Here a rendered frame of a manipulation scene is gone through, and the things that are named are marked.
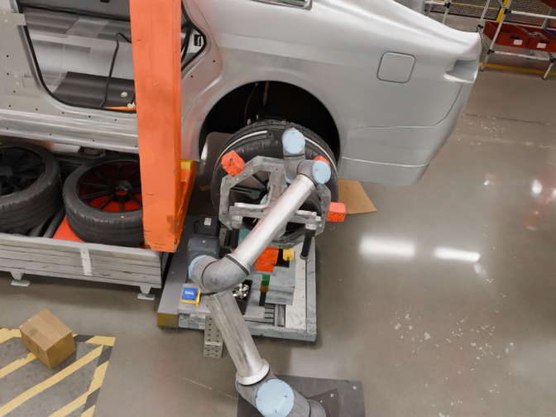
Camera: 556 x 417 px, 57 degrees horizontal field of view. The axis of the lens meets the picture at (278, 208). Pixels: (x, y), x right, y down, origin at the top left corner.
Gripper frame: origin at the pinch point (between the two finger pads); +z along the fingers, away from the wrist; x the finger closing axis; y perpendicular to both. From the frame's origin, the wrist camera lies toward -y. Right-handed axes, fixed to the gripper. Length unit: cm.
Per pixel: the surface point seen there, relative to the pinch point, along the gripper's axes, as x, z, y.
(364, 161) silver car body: -12, 39, 49
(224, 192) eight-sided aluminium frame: -31.9, -1.7, -24.9
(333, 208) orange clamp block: -32.9, 2.0, 30.1
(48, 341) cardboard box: -120, -5, -104
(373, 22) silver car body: 57, 5, 34
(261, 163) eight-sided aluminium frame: -14.1, -10.7, -9.5
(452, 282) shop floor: -89, 80, 134
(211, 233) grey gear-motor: -67, 47, -32
